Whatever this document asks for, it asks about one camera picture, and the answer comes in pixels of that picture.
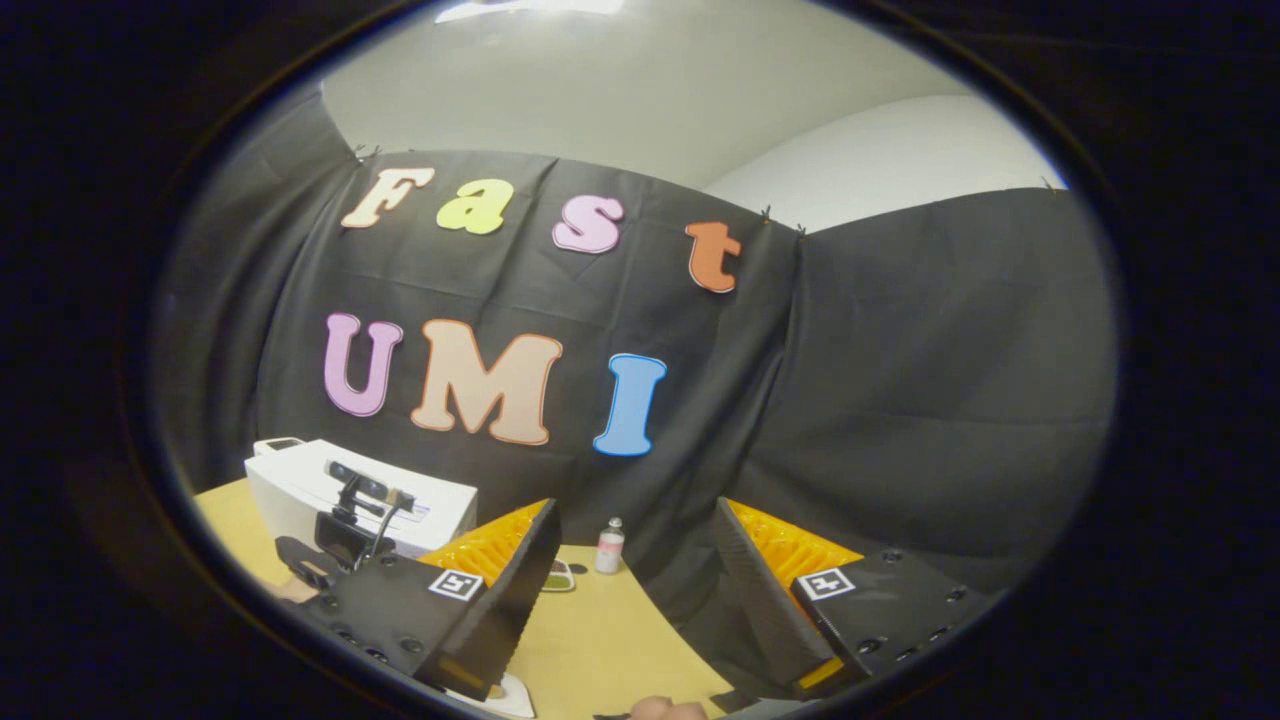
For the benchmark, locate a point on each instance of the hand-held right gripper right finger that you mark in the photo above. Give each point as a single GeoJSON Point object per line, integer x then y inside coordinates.
{"type": "Point", "coordinates": [765, 600]}

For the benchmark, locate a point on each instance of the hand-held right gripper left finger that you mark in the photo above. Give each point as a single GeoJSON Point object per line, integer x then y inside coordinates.
{"type": "Point", "coordinates": [520, 590]}

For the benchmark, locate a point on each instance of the white microwave oven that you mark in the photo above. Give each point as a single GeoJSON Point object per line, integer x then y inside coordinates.
{"type": "Point", "coordinates": [290, 490]}

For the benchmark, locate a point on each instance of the white divided dish with seeds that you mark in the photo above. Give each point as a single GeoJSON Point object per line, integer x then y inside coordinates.
{"type": "Point", "coordinates": [558, 577]}

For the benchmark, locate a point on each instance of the small bottle with pink label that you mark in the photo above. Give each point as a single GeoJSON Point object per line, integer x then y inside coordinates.
{"type": "Point", "coordinates": [610, 548]}

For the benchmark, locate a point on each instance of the white rectangular plate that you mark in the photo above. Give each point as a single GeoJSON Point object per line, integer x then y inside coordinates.
{"type": "Point", "coordinates": [510, 697]}

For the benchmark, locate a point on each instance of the white device with dark screen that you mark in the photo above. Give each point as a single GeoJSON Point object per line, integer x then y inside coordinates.
{"type": "Point", "coordinates": [278, 444]}

